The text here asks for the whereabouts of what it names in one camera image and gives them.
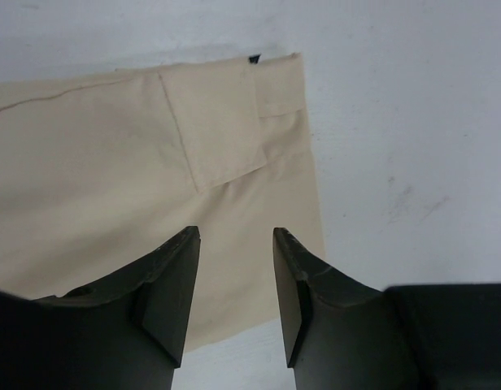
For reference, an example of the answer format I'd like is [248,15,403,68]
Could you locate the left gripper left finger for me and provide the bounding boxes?
[0,226,201,389]

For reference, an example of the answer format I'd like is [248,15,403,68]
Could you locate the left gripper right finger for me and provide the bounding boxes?
[273,227,501,389]

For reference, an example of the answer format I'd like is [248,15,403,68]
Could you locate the beige trousers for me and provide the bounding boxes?
[0,54,325,350]

